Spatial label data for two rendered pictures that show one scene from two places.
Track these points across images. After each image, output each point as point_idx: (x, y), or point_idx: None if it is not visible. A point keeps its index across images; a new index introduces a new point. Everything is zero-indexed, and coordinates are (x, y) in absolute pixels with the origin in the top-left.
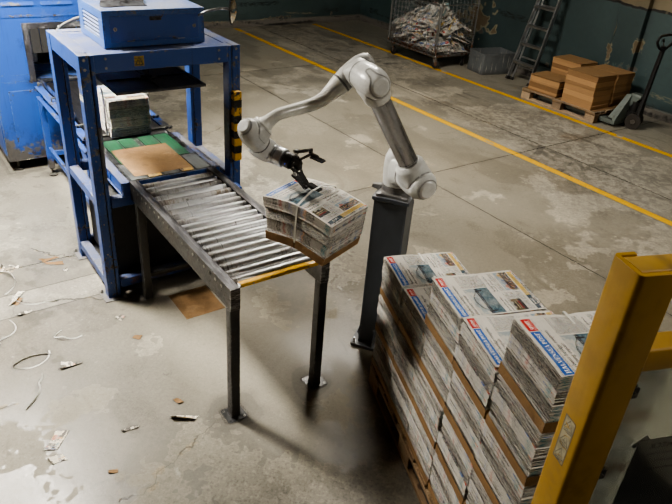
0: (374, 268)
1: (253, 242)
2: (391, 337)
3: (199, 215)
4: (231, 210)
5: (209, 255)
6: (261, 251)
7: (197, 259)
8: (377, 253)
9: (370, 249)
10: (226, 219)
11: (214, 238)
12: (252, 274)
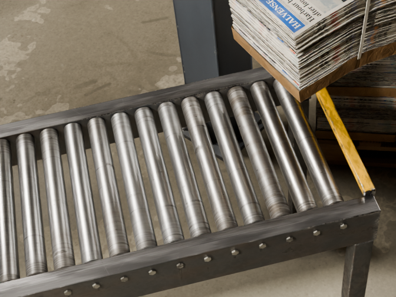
0: (224, 39)
1: (207, 148)
2: (391, 71)
3: (55, 221)
4: (56, 163)
5: (234, 227)
6: (237, 144)
7: (234, 252)
8: (224, 14)
9: (215, 17)
10: (87, 178)
11: (168, 208)
12: (326, 169)
